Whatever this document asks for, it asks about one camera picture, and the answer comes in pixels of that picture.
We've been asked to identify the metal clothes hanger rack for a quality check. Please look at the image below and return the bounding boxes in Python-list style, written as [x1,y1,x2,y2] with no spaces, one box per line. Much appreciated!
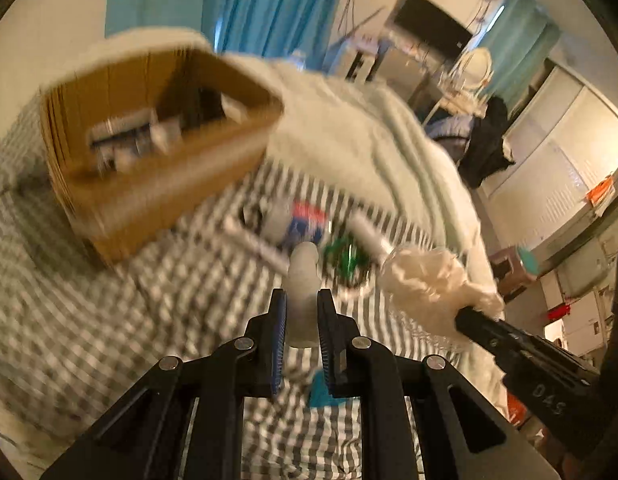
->
[338,0,386,37]

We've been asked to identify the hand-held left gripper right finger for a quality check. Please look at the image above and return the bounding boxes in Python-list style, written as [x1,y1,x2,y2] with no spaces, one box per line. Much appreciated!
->
[316,288,560,480]

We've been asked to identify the wooden stool with teal top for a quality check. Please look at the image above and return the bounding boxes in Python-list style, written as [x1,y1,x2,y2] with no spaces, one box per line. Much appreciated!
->
[489,247,543,304]

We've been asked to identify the oval white vanity mirror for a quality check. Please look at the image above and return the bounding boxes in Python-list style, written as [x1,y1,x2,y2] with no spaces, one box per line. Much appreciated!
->
[456,47,493,95]

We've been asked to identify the black flat screen television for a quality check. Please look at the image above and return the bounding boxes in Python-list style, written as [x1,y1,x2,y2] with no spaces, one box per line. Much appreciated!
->
[393,0,473,57]

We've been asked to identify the red blue packet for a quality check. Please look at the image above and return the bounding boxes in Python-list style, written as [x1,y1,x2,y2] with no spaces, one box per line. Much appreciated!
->
[281,202,331,252]

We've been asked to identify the orange label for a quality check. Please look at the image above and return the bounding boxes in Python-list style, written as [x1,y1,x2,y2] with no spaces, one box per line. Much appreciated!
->
[586,174,618,217]

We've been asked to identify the grey small fridge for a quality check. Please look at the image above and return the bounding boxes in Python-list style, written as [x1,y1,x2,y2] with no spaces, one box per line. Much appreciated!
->
[378,45,441,107]

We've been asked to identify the green item in clear wrap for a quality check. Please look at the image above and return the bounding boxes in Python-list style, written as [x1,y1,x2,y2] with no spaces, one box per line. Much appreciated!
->
[321,236,376,292]

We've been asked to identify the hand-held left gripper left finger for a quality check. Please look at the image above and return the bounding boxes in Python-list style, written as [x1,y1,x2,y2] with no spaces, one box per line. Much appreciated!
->
[39,287,290,480]

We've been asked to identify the long white tube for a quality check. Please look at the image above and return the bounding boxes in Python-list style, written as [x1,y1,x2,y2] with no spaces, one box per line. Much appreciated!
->
[223,217,290,274]

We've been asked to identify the white round container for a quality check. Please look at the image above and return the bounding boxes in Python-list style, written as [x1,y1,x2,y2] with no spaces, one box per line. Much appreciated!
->
[260,204,296,241]

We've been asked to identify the white pen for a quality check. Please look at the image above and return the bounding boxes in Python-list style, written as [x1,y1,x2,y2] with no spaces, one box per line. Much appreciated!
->
[351,212,396,262]

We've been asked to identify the grey white checked blanket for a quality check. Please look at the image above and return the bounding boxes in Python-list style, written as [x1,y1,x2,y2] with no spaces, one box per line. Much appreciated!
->
[0,105,490,480]

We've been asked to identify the white plastic bottle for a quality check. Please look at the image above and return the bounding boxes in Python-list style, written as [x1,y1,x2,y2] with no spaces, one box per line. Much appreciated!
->
[286,242,323,351]

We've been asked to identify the items inside box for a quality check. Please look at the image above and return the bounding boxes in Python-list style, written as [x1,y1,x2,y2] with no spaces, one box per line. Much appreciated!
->
[90,112,157,158]

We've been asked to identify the clear plastic bag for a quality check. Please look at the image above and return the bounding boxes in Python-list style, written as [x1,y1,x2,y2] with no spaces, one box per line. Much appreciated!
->
[383,247,506,337]

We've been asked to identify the blue window curtain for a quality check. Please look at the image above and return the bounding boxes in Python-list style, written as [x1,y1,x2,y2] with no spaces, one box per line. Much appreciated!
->
[105,0,356,67]

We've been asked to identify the brown cardboard box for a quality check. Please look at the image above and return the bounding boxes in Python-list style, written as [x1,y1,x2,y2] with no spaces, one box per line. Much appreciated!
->
[39,45,286,267]

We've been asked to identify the teal curtain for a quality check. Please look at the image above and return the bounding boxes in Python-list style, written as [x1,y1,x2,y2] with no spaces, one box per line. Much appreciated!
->
[483,0,561,107]

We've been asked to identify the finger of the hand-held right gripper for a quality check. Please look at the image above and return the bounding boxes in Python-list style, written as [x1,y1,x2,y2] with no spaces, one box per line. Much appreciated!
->
[454,307,521,357]

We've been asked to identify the dark hanging clothes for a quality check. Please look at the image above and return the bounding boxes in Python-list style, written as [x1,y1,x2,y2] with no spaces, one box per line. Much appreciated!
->
[458,95,516,190]

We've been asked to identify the pale green knitted blanket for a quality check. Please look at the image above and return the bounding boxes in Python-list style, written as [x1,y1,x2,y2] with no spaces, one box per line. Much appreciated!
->
[103,29,496,283]

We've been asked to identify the teal packet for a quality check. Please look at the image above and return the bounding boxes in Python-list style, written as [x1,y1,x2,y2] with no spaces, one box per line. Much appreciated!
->
[308,372,341,409]

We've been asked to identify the white wardrobe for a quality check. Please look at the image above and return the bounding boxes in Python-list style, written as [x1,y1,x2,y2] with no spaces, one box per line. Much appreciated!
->
[481,64,618,263]

